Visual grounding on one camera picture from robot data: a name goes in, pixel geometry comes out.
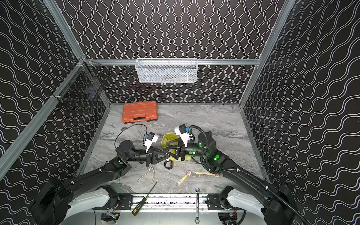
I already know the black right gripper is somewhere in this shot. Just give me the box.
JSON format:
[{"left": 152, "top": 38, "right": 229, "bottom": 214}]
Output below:
[{"left": 163, "top": 137, "right": 210, "bottom": 162}]

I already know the yellow green white towel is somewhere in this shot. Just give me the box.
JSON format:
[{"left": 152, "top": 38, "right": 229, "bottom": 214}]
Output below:
[{"left": 161, "top": 132, "right": 191, "bottom": 161}]

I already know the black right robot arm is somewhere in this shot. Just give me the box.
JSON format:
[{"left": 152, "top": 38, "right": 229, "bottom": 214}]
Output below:
[{"left": 164, "top": 125, "right": 309, "bottom": 225}]

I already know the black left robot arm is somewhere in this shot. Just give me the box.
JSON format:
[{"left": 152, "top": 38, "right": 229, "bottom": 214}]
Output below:
[{"left": 30, "top": 132, "right": 171, "bottom": 225}]

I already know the red plastic tool case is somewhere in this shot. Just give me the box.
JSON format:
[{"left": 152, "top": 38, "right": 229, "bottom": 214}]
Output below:
[{"left": 122, "top": 101, "right": 158, "bottom": 123}]

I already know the black yellow screwdriver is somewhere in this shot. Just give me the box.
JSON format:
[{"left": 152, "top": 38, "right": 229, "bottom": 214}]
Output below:
[{"left": 131, "top": 182, "right": 157, "bottom": 216}]

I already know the silver combination wrench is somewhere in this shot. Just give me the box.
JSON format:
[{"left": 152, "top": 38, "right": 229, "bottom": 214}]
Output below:
[{"left": 195, "top": 188, "right": 200, "bottom": 225}]

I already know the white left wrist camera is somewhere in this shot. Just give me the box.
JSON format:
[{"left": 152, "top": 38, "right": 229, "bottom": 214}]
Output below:
[{"left": 144, "top": 132, "right": 159, "bottom": 152}]

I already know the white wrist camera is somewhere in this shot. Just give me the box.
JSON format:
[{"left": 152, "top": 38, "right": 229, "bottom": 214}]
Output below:
[
  {"left": 174, "top": 124, "right": 195, "bottom": 147},
  {"left": 144, "top": 132, "right": 159, "bottom": 152}
]

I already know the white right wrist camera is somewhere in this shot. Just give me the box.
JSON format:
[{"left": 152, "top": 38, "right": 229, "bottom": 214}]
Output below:
[{"left": 174, "top": 124, "right": 195, "bottom": 147}]

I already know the yellow strap red dial watch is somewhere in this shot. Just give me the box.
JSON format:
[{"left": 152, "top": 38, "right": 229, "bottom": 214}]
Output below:
[{"left": 176, "top": 171, "right": 192, "bottom": 186}]

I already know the black wire basket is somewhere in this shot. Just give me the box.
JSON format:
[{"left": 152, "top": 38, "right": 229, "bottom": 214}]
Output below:
[{"left": 55, "top": 60, "right": 110, "bottom": 114}]

